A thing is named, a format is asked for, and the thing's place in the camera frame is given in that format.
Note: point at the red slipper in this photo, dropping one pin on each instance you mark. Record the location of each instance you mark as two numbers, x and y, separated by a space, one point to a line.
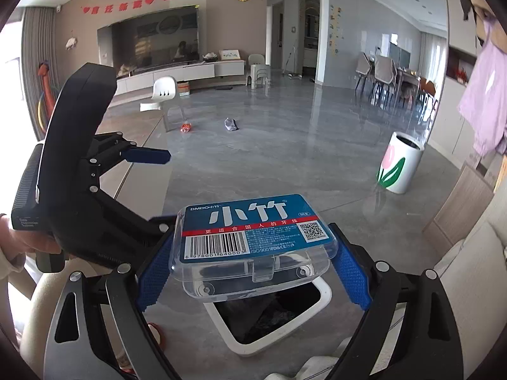
155 332

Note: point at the white sheer curtain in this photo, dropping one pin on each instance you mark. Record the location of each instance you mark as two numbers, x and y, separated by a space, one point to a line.
433 55

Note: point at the person's left hand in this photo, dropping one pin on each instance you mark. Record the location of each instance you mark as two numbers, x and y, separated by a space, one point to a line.
31 241

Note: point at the white mop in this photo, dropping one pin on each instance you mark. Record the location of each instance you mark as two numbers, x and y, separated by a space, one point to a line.
291 63

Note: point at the white picture frame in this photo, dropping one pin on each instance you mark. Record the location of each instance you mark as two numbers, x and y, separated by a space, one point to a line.
229 55

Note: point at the shelf unit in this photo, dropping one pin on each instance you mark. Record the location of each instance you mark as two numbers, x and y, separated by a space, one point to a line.
312 29

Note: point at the colourful hula hoop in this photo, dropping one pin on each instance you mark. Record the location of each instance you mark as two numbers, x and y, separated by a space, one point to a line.
41 114

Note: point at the dark flat mat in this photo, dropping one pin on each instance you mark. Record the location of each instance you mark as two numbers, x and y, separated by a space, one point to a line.
224 87

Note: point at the grey dining chair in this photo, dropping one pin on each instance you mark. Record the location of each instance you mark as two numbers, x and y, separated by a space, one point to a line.
384 73
364 67

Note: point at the person's right leg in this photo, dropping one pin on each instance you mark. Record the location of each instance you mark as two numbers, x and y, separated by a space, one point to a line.
301 366

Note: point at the dark basket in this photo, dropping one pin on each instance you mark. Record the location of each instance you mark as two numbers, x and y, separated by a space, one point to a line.
209 57

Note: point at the white television cabinet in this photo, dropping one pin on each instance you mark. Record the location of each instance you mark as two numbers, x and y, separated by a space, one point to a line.
198 73

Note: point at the colourful wall stickers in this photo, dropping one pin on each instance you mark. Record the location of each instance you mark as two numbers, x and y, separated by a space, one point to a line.
335 27

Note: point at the cream sofa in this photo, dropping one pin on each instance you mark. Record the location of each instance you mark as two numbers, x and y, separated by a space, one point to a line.
475 285

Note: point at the person's leg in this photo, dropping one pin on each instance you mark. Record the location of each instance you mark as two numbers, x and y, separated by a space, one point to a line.
39 308
301 366

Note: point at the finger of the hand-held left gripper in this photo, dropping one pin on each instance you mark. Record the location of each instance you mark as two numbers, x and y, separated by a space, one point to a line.
158 231
150 156

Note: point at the white bin with tulip print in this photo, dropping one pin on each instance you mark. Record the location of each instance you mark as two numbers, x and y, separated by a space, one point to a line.
400 166

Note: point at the person's left leg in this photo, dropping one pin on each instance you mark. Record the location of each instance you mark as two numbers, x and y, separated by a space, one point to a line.
39 308

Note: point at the person's left forearm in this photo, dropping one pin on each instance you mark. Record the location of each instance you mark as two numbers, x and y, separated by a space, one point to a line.
3 245

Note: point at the large flat television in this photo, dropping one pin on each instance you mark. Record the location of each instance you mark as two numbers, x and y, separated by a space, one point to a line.
150 39

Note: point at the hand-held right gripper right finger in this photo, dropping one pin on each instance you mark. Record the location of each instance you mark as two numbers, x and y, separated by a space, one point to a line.
354 277

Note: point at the white plastic chair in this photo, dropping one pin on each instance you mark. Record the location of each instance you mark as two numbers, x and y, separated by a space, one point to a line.
166 91

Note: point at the dining table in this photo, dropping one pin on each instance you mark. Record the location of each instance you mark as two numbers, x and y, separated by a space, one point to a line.
408 74

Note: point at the grey curtain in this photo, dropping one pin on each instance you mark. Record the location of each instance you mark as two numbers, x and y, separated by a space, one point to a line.
35 35

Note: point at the clear box with blue label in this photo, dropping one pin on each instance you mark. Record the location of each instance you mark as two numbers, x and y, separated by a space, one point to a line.
253 221

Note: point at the grey sock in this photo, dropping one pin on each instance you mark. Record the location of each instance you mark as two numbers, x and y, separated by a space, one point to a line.
231 124

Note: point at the orange dining chair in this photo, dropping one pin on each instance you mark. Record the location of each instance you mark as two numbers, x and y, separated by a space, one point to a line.
428 95

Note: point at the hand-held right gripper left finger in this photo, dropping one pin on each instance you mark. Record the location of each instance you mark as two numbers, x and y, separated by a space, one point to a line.
152 281

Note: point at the dark green board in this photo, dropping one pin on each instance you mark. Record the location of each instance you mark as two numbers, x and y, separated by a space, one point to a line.
399 55

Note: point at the white trash bin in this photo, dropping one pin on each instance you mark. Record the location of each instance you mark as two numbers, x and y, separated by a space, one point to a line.
273 316

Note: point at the orange dinosaur toy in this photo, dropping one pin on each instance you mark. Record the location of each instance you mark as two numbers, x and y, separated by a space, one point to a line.
45 83

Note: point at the stacked white plastic stools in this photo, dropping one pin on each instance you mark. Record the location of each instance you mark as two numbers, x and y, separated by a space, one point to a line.
258 69

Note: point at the orange and white box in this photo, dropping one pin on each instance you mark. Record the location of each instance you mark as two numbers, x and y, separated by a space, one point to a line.
184 88

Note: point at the white cloud wall decoration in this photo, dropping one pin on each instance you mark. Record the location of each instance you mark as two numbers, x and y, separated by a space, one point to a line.
71 43

